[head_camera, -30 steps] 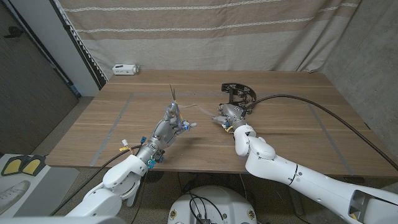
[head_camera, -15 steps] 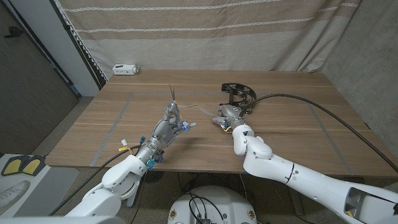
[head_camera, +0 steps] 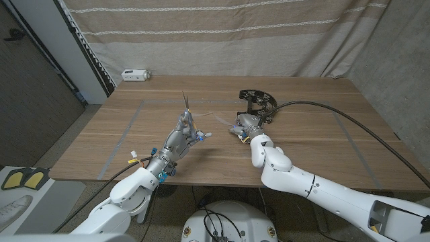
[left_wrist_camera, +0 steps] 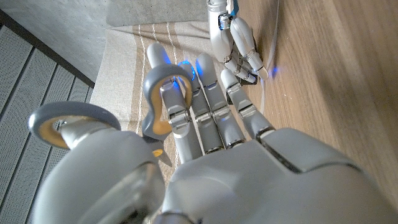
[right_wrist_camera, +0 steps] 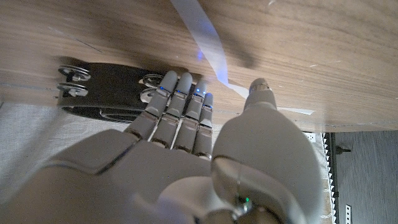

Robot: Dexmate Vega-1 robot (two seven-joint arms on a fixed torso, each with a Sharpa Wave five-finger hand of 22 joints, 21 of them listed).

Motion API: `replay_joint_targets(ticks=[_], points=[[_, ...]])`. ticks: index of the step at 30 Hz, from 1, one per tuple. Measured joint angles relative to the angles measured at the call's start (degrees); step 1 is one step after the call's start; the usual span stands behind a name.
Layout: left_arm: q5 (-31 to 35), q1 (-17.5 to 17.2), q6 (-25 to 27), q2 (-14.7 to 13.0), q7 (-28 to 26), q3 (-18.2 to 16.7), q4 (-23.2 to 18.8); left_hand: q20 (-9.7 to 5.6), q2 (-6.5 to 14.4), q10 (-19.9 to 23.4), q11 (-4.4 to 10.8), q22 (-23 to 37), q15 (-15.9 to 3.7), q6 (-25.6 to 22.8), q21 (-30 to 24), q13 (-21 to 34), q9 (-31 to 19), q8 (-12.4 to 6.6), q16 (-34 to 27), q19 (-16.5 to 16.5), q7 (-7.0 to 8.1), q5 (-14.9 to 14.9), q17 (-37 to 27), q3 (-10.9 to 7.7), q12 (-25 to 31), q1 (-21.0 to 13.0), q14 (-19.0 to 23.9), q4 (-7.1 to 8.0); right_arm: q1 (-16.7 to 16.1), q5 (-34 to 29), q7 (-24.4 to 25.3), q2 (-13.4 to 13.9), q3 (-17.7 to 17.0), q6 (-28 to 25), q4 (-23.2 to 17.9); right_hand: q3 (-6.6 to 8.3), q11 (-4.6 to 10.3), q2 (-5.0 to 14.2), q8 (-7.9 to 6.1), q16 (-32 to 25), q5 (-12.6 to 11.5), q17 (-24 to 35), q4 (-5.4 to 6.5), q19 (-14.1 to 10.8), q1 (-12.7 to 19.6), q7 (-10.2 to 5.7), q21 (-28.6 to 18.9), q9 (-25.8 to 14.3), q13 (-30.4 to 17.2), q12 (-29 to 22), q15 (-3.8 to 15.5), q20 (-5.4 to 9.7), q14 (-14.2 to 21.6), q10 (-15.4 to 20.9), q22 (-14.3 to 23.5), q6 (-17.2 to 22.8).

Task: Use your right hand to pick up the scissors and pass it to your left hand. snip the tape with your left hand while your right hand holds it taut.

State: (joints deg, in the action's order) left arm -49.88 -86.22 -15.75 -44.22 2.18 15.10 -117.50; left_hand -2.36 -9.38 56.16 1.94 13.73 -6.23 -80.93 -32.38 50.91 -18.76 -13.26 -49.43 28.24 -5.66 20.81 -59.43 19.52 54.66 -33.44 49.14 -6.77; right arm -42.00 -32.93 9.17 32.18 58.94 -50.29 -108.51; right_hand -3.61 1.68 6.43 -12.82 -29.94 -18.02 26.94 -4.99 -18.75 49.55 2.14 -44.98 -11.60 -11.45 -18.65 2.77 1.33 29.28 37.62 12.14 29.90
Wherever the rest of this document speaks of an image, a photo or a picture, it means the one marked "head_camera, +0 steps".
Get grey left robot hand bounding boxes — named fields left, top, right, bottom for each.
left=146, top=112, right=213, bottom=176

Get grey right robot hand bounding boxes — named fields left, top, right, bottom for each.
left=229, top=113, right=265, bottom=144

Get clear tape strip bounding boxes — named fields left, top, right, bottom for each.
left=191, top=112, right=236, bottom=127

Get scissors with tan handles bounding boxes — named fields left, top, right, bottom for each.
left=181, top=90, right=199, bottom=139

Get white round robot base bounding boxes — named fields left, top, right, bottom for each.
left=181, top=200, right=279, bottom=242

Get black half-moon tambourine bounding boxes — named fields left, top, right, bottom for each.
left=237, top=89, right=279, bottom=124

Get beige striped curtain backdrop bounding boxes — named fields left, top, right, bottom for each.
left=62, top=0, right=392, bottom=87

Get white power box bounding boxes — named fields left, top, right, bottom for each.
left=121, top=69, right=151, bottom=82

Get grey floor mat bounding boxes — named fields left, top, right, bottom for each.
left=15, top=179, right=87, bottom=235

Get yellow black foot pedal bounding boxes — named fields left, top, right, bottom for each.
left=23, top=167, right=50, bottom=190
left=1, top=167, right=28, bottom=191

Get dark wooden door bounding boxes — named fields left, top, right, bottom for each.
left=0, top=0, right=85, bottom=167

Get white shoe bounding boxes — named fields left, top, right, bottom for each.
left=0, top=193, right=30, bottom=229

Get white floor board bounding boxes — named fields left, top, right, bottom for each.
left=0, top=166, right=54, bottom=236

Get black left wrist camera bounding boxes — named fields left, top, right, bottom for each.
left=157, top=163, right=177, bottom=182

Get black cable on base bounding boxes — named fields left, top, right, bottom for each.
left=200, top=207, right=245, bottom=242

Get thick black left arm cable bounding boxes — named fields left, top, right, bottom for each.
left=53, top=157, right=153, bottom=233

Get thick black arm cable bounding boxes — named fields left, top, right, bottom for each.
left=260, top=100, right=430, bottom=189
left=53, top=157, right=153, bottom=233

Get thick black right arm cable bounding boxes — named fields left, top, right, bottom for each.
left=260, top=100, right=430, bottom=189

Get black door handle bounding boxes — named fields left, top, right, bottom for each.
left=3, top=28, right=25, bottom=42

